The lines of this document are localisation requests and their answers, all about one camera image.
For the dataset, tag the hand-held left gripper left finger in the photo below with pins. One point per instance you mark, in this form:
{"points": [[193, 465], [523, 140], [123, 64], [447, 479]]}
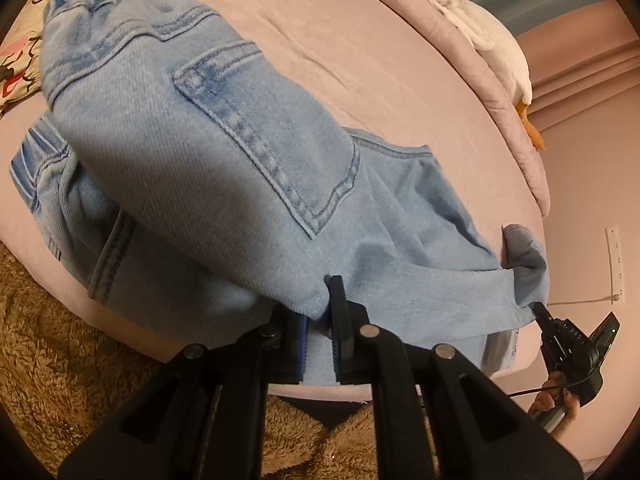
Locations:
{"points": [[300, 347]]}

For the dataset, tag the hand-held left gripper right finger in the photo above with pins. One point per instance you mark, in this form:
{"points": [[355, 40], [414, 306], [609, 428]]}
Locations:
{"points": [[336, 336]]}

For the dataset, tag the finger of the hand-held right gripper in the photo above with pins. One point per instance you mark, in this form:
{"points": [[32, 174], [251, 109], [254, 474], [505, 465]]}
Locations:
{"points": [[542, 314]]}

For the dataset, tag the light blue denim pants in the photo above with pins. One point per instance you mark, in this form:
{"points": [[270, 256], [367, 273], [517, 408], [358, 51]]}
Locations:
{"points": [[210, 170]]}

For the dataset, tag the person's right hand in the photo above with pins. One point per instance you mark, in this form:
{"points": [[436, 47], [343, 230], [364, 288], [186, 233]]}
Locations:
{"points": [[555, 402]]}

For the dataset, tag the pink comforter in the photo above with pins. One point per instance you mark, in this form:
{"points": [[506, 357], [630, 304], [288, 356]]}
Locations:
{"points": [[480, 90]]}

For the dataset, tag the brown fluffy rug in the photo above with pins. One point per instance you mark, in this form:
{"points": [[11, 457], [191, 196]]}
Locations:
{"points": [[60, 360]]}

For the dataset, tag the pink curtain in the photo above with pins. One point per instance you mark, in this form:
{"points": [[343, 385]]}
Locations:
{"points": [[575, 60]]}

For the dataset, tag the pink bed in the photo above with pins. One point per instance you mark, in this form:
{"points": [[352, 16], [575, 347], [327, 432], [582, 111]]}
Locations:
{"points": [[360, 60]]}

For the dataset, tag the white goose plush toy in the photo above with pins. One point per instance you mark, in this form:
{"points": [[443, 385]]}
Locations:
{"points": [[480, 25]]}

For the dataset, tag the printed pillow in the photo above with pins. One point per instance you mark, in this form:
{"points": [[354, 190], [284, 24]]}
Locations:
{"points": [[20, 55]]}

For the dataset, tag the white wall power strip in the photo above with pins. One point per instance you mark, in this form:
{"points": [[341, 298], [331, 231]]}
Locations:
{"points": [[615, 260]]}

